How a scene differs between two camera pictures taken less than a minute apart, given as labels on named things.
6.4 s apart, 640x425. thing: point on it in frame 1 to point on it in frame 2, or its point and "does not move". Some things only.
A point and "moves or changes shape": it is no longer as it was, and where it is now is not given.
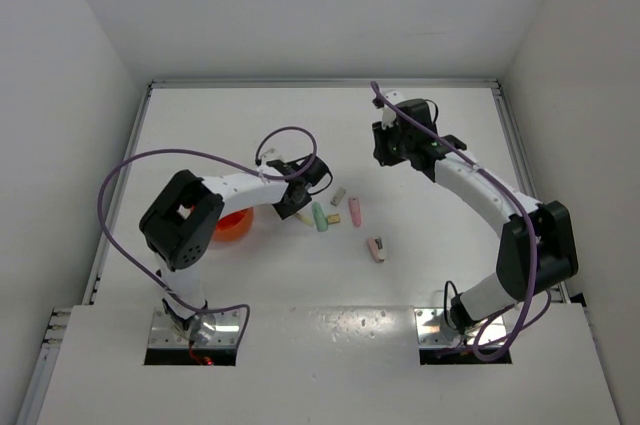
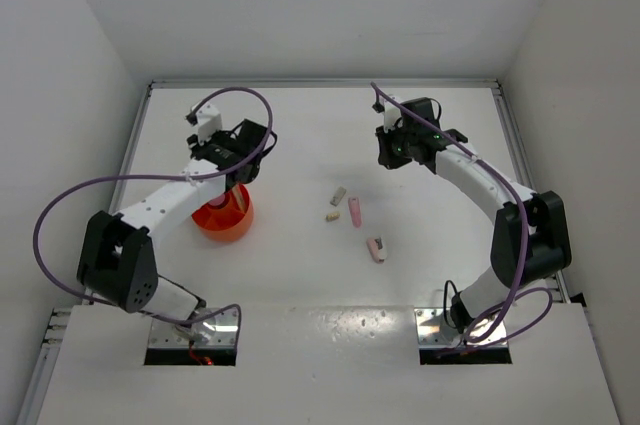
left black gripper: [284, 210] to [195, 145]
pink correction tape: [355, 211] does not move
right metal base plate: [432, 330] does not move
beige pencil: [307, 220] moves or changes shape
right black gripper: [381, 152] does not move
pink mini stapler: [377, 249] does not move
